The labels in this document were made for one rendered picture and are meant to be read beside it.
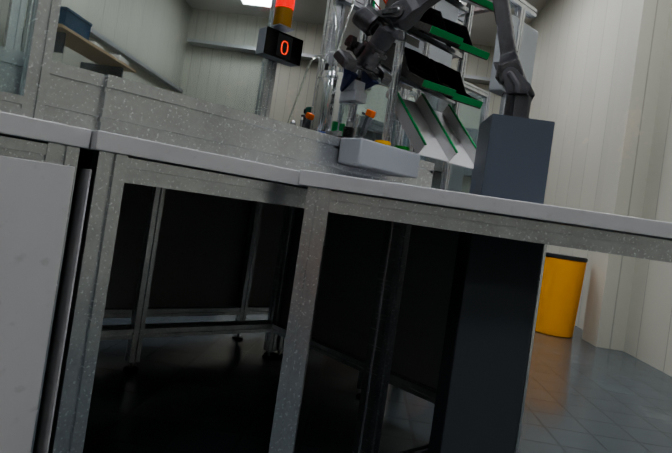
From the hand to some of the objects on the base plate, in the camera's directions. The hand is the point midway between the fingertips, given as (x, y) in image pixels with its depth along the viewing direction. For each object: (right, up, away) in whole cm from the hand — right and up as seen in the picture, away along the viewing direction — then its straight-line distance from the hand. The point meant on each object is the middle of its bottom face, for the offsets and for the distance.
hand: (353, 82), depth 154 cm
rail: (-13, -27, -31) cm, 43 cm away
